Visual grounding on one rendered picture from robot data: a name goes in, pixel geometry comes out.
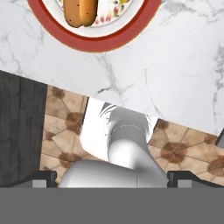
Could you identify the red-rimmed floral white plate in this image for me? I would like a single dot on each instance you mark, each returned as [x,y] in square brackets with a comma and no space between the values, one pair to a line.
[96,40]

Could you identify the brown hotdog bun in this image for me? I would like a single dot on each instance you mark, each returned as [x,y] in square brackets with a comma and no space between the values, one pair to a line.
[78,13]

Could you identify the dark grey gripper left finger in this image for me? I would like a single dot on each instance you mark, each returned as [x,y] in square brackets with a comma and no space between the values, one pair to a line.
[43,177]

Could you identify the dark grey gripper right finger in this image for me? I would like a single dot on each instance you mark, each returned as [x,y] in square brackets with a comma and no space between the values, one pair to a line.
[179,176]

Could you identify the dark wood cabinet panel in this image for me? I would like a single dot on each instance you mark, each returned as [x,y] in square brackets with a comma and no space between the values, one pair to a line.
[20,131]

